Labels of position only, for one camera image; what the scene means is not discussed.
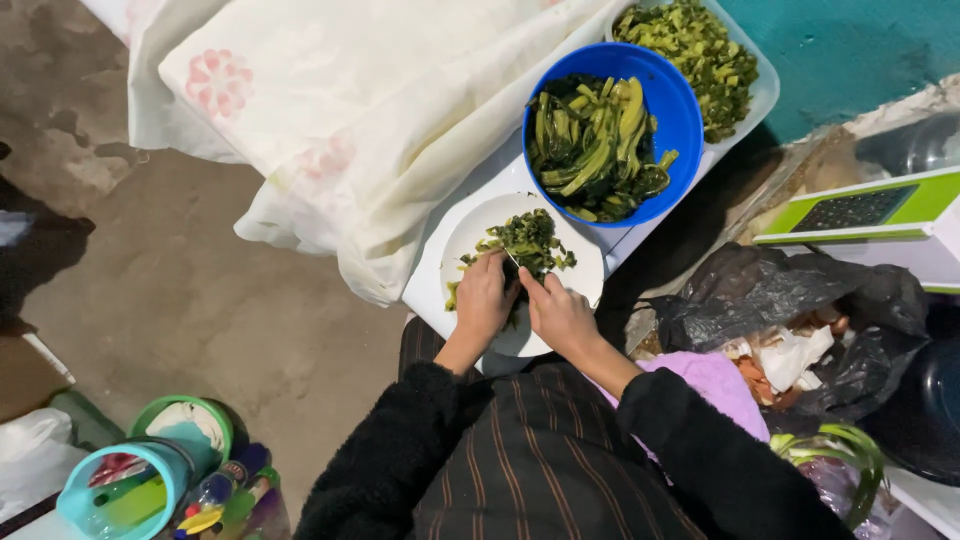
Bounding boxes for green white vegetable slicer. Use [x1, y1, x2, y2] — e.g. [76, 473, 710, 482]
[753, 166, 960, 295]

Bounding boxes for clutter of colourful bottles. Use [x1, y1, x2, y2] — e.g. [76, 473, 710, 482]
[171, 442, 292, 540]

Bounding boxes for teal plastic cup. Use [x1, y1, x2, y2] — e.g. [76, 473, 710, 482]
[56, 439, 198, 540]

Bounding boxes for person's left hand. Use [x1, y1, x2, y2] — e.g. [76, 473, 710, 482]
[454, 249, 522, 344]

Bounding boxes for blue plastic bowl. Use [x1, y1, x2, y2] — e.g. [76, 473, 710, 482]
[522, 42, 705, 229]

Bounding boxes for green transparent plastic basket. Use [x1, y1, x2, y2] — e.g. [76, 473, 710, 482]
[769, 423, 888, 532]

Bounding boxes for small white table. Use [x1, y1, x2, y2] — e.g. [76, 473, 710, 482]
[401, 127, 721, 376]

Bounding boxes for clear plastic dome lid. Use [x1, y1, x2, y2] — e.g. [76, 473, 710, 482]
[855, 111, 960, 178]

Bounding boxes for black plastic garbage bag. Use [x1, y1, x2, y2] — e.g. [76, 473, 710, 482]
[627, 241, 933, 423]

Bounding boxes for person's right hand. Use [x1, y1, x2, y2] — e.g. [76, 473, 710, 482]
[517, 266, 601, 355]

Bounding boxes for round white cutting board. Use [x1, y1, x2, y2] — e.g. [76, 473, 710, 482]
[439, 192, 606, 359]

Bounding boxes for white rectangular tray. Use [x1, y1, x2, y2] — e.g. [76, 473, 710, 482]
[604, 0, 781, 156]

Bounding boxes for white floral cloth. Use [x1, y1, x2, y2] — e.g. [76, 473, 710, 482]
[78, 0, 624, 309]

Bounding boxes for pink purple cloth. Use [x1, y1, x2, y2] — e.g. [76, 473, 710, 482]
[592, 351, 772, 466]

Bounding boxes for white plastic bag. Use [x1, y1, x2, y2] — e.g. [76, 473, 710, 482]
[0, 407, 90, 526]

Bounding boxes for dark round pot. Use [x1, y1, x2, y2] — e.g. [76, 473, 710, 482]
[859, 337, 960, 487]

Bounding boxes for chopped pickled greens heap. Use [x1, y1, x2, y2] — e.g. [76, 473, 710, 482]
[613, 0, 760, 145]

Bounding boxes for pickled green vegetable stalks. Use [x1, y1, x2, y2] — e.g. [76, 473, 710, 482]
[526, 73, 681, 224]

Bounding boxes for green rimmed container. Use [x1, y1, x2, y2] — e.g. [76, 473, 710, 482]
[129, 395, 235, 481]

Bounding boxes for pile of chopped greens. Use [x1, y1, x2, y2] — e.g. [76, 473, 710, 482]
[445, 208, 579, 313]

